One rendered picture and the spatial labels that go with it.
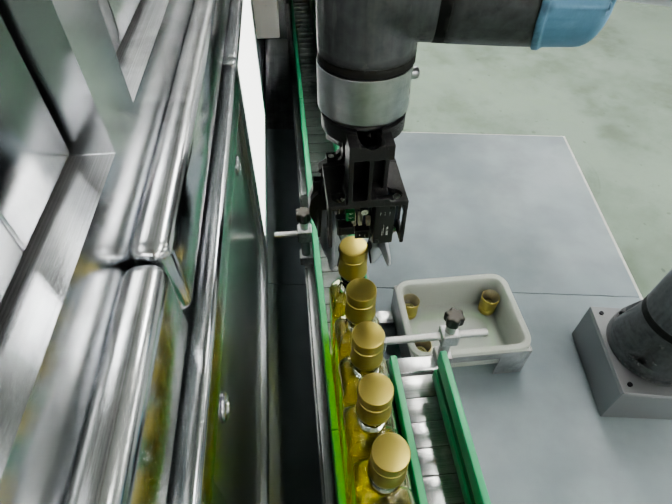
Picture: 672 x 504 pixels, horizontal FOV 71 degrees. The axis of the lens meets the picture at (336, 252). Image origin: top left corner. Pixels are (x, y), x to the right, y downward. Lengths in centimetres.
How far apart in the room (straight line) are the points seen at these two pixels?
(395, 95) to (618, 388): 70
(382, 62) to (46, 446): 29
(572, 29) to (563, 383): 75
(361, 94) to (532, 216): 97
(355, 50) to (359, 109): 4
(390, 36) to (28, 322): 27
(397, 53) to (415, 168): 102
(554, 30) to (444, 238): 85
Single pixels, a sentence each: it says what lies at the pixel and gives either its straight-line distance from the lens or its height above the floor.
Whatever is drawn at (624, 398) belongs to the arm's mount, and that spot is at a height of 82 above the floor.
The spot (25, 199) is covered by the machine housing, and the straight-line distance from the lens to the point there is 23.
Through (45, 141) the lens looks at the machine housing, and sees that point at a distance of 25.
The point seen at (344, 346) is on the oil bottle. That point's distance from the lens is 57.
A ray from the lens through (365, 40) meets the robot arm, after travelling 35.
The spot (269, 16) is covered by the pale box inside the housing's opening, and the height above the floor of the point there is 106.
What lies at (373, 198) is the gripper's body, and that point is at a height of 130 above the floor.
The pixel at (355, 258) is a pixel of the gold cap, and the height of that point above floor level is 117.
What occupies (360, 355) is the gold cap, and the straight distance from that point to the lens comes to 49.
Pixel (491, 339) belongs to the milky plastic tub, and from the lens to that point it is 99.
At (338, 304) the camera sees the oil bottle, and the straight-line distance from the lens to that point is 60.
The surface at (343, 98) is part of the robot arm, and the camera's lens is 37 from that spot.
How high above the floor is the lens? 157
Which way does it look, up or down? 48 degrees down
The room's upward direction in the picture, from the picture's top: straight up
